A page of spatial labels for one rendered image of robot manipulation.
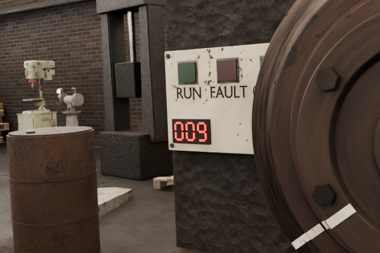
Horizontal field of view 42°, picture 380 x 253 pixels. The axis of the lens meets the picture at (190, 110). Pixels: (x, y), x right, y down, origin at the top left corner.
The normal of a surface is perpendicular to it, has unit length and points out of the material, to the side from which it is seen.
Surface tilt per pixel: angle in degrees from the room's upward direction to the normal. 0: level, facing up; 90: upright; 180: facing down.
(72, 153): 90
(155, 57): 89
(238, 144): 90
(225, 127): 90
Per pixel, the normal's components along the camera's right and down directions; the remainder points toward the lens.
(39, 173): -0.03, 0.07
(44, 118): 0.84, 0.00
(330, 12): -0.54, 0.07
